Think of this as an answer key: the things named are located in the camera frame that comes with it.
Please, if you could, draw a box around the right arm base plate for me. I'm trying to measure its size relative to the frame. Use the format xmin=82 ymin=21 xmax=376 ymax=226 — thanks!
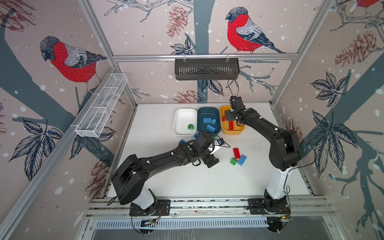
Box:
xmin=247 ymin=192 xmax=291 ymax=215

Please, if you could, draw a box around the red lego long right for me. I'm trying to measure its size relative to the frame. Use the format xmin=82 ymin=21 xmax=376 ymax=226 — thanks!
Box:
xmin=233 ymin=148 xmax=241 ymax=160

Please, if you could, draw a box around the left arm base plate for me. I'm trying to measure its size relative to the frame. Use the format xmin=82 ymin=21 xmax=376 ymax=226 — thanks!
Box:
xmin=129 ymin=200 xmax=171 ymax=217

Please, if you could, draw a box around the teal plastic bin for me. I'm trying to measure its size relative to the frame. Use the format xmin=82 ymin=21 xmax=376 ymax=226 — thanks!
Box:
xmin=197 ymin=107 xmax=221 ymax=135

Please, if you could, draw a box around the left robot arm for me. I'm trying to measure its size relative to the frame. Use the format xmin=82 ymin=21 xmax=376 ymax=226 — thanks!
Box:
xmin=111 ymin=133 xmax=224 ymax=210

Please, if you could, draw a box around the black hanging wire basket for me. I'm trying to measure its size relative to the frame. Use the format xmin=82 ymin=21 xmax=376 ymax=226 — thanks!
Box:
xmin=175 ymin=58 xmax=240 ymax=81

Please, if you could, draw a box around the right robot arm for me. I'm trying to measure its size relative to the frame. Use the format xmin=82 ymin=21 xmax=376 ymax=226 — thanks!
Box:
xmin=225 ymin=96 xmax=301 ymax=213

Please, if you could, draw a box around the yellow plastic bin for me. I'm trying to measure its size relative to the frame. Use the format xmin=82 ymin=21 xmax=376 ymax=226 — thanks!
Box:
xmin=220 ymin=105 xmax=245 ymax=135

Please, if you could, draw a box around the white plastic bin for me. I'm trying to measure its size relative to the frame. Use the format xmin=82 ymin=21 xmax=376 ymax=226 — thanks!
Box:
xmin=173 ymin=108 xmax=198 ymax=137

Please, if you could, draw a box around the white wire mesh basket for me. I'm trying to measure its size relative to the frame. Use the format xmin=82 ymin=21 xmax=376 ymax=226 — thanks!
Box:
xmin=75 ymin=73 xmax=128 ymax=138

